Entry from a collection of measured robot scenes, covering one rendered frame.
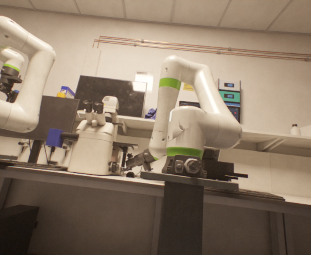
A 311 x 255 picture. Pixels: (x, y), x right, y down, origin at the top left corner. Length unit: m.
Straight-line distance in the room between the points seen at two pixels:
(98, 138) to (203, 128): 0.55
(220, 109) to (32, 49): 0.99
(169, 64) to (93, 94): 1.06
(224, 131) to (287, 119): 1.81
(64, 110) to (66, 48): 1.30
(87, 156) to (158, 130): 0.39
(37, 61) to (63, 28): 1.66
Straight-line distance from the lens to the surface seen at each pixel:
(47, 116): 1.41
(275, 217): 1.91
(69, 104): 1.38
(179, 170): 0.49
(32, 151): 1.47
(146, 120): 1.46
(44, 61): 1.14
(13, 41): 1.15
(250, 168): 1.91
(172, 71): 0.87
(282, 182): 2.07
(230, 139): 0.66
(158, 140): 0.81
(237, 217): 1.87
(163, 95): 0.84
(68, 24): 2.79
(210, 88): 0.83
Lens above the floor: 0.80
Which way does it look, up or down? 13 degrees up
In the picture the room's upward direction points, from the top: 7 degrees clockwise
